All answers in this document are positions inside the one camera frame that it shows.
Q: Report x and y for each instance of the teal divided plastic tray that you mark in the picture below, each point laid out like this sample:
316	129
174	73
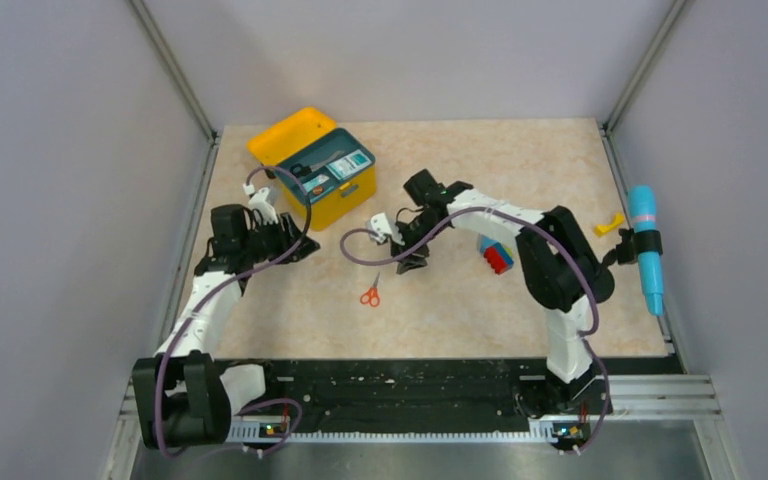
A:
337	139

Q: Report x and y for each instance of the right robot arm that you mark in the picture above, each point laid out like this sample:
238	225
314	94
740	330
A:
560	269

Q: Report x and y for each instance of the orange handled small scissors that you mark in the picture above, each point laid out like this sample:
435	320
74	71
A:
371	296

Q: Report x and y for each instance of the black round stand base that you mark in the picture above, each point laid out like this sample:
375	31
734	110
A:
603	284

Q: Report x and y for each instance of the blue cylinder tool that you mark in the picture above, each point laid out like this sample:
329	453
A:
648	246

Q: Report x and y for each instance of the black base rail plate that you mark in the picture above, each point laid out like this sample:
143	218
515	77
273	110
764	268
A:
424	396

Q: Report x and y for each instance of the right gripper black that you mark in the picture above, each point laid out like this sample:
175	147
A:
413	261

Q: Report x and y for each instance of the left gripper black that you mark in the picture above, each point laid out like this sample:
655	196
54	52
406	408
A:
286	237

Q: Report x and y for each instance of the black handled scissors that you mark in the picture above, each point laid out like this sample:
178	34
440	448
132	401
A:
300	171

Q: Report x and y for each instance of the yellow medicine box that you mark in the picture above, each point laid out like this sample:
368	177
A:
291	134

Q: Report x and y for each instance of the yellow object at edge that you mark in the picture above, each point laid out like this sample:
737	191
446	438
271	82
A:
614	224

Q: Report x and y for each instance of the toy brick block assembly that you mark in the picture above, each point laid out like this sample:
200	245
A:
496	255

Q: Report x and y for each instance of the gauze packet teal white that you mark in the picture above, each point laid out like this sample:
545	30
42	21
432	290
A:
349	165

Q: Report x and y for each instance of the teal bandage roll packet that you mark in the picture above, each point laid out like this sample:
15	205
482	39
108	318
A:
318	181

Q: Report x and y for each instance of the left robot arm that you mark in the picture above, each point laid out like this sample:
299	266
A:
198	324

